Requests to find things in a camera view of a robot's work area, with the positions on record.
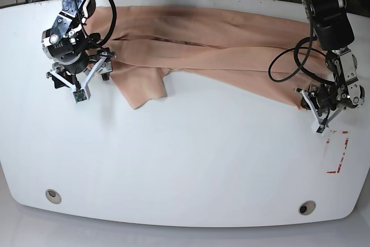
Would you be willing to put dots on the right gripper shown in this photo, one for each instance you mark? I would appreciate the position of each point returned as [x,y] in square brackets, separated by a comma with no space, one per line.
[80,73]

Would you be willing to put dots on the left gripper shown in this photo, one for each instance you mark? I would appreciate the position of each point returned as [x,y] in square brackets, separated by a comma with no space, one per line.
[324,101]

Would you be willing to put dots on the peach T-shirt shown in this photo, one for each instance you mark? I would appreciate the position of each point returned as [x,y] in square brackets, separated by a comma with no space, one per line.
[249,51]

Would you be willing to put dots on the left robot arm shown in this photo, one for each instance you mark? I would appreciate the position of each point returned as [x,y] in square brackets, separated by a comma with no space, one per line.
[330,27]

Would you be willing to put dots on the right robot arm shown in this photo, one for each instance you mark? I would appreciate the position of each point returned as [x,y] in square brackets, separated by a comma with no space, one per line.
[73,49]

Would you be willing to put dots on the red tape marking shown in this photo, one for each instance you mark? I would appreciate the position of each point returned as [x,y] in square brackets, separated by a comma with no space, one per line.
[334,151]

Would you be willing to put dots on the right table grommet hole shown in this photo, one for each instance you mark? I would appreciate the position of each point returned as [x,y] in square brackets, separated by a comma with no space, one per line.
[307,208]

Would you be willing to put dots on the table grommet hole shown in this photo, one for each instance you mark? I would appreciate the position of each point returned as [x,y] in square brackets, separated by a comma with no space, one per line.
[53,196]
[307,208]

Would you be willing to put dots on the left table grommet hole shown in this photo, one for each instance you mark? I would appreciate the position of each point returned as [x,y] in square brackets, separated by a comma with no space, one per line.
[53,196]

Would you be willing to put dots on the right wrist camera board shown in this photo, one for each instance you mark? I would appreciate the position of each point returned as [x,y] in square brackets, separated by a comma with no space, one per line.
[81,94]

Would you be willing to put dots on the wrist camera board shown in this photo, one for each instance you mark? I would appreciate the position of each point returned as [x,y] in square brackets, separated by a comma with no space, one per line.
[81,94]
[319,128]

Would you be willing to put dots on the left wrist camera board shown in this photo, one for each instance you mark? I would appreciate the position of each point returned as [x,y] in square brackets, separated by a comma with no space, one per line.
[319,128]

